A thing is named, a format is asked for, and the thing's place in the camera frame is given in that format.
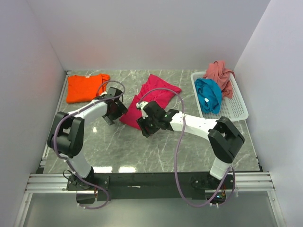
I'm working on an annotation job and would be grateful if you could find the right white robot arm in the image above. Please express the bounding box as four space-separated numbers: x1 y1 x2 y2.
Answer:
136 101 245 189

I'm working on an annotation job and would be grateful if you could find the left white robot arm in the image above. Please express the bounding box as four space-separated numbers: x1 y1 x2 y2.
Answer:
47 87 127 190

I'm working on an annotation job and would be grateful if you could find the teal blue t shirt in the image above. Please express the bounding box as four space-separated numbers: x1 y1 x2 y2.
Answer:
194 78 222 114

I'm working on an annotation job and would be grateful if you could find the aluminium frame rail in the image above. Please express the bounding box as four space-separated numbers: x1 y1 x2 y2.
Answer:
25 174 68 193

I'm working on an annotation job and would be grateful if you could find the magenta t shirt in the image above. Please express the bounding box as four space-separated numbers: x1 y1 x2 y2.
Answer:
120 74 182 130

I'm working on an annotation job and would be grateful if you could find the folded orange t shirt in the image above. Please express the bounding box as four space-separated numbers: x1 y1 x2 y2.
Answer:
66 73 110 104

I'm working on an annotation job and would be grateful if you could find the white plastic basket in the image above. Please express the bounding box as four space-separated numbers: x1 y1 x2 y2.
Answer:
190 71 249 122

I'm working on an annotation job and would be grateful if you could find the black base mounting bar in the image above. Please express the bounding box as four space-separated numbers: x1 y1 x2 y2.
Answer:
66 172 220 204

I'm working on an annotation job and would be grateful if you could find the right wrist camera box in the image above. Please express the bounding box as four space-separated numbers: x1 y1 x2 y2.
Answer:
136 101 148 119

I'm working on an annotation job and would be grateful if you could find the salmon pink t shirt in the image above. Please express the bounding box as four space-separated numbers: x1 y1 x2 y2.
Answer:
203 61 235 99

